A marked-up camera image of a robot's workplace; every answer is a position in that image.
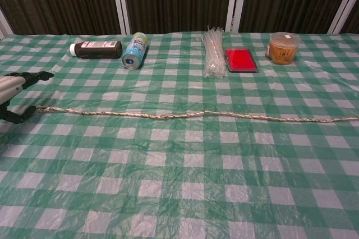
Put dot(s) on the dark brown bottle white cap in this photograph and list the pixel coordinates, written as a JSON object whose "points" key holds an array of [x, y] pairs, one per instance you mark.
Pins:
{"points": [[98, 49]]}

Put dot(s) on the white partition frame post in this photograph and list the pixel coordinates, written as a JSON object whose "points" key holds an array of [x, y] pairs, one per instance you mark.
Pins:
{"points": [[3, 23], [344, 6], [231, 11], [124, 17]]}

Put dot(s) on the red ink pad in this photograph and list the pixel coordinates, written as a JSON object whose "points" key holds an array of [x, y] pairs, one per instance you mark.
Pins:
{"points": [[241, 59]]}

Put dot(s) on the clear jar of rubber bands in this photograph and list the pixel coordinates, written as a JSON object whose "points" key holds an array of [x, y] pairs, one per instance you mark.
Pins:
{"points": [[281, 51]]}

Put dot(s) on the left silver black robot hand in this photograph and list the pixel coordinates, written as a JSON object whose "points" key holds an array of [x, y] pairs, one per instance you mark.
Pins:
{"points": [[11, 87]]}

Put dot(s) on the green white checkered tablecloth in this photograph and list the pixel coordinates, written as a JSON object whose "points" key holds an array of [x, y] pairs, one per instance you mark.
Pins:
{"points": [[179, 180]]}

